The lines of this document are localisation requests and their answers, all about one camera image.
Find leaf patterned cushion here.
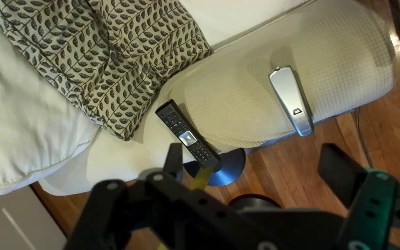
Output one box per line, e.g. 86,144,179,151
0,0,214,142

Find blue round post base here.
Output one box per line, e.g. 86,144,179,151
183,148,247,188

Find white door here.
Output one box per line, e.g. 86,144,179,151
0,185,67,250

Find thick yellow post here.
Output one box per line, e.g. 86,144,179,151
192,166,213,192

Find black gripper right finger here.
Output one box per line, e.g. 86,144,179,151
318,144,368,210

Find black remote control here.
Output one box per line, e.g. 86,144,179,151
154,99,222,171

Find white sofa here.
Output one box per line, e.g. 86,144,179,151
0,0,313,199

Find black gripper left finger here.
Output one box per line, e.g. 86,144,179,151
163,142,185,181

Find black round post base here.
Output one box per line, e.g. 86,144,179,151
226,194,282,214

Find grey silver remote control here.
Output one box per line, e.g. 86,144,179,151
268,66,315,139

